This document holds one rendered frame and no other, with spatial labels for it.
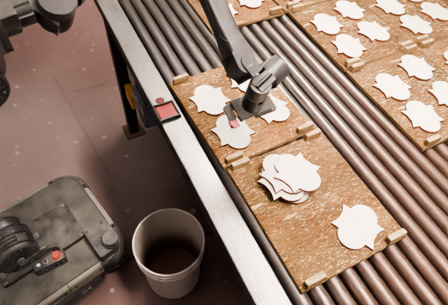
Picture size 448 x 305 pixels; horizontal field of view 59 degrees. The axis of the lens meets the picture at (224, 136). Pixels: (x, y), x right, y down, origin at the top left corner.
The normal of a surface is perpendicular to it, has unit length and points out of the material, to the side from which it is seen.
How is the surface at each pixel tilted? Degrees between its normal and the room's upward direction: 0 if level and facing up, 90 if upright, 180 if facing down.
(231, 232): 0
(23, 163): 0
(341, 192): 0
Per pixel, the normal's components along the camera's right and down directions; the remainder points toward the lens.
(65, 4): 0.42, -0.14
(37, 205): 0.04, -0.62
